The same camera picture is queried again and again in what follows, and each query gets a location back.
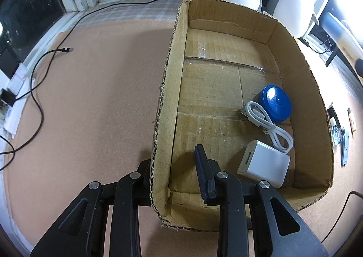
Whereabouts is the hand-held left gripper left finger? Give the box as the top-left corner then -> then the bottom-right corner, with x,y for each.
30,159 -> 152,257

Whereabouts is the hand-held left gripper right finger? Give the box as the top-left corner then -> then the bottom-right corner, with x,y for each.
194,144 -> 329,257

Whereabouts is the white charger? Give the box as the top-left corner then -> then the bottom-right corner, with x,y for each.
237,140 -> 291,188

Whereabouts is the white cable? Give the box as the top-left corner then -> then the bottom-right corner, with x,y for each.
240,101 -> 294,153

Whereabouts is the cardboard box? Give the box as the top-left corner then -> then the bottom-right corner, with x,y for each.
152,0 -> 334,232

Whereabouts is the blue round case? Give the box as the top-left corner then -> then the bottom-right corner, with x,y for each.
259,85 -> 292,122

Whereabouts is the small blue packet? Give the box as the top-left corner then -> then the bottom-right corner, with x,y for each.
330,127 -> 343,145

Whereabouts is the black tube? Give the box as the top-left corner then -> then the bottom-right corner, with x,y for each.
327,106 -> 341,128

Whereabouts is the blue phone stand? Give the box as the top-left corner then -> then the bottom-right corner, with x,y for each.
341,129 -> 350,165

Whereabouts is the pink tube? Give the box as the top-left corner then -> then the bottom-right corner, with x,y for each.
348,108 -> 357,133

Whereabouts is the white power strip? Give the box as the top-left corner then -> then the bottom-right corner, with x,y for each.
4,64 -> 36,138

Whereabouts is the black tripod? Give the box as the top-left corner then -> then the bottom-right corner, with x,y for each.
325,43 -> 341,67

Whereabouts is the black rectangular device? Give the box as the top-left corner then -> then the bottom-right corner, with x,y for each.
0,49 -> 21,79

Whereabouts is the small penguin plush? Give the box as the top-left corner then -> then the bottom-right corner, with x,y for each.
272,0 -> 319,39

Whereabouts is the thin black cable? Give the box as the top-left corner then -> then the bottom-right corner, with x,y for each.
320,191 -> 363,242

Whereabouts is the black cable with plug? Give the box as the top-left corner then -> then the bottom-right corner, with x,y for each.
0,47 -> 74,158

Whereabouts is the long black cable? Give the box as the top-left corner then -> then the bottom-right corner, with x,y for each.
58,0 -> 183,49

